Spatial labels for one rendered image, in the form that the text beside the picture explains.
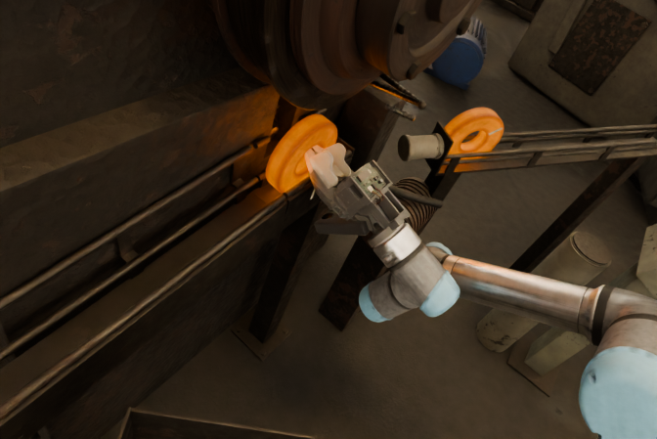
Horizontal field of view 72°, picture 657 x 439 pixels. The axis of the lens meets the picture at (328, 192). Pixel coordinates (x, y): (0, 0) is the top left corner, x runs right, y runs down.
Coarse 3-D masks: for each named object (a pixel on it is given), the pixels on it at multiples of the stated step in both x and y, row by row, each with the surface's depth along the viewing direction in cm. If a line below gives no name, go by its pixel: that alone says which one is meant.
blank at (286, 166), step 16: (304, 128) 74; (320, 128) 75; (336, 128) 81; (288, 144) 73; (304, 144) 74; (320, 144) 79; (272, 160) 75; (288, 160) 74; (304, 160) 84; (272, 176) 76; (288, 176) 78; (304, 176) 83
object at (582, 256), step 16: (576, 240) 122; (592, 240) 125; (560, 256) 125; (576, 256) 120; (592, 256) 119; (608, 256) 121; (544, 272) 130; (560, 272) 125; (576, 272) 122; (592, 272) 120; (496, 320) 147; (512, 320) 142; (528, 320) 139; (480, 336) 154; (496, 336) 149; (512, 336) 146
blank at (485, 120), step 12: (480, 108) 103; (456, 120) 102; (468, 120) 101; (480, 120) 102; (492, 120) 103; (456, 132) 102; (468, 132) 103; (480, 132) 109; (492, 132) 106; (456, 144) 105; (468, 144) 110; (480, 144) 109; (492, 144) 109; (480, 156) 112
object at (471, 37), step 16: (480, 32) 270; (448, 48) 257; (464, 48) 254; (480, 48) 256; (432, 64) 267; (448, 64) 262; (464, 64) 260; (480, 64) 259; (448, 80) 268; (464, 80) 266
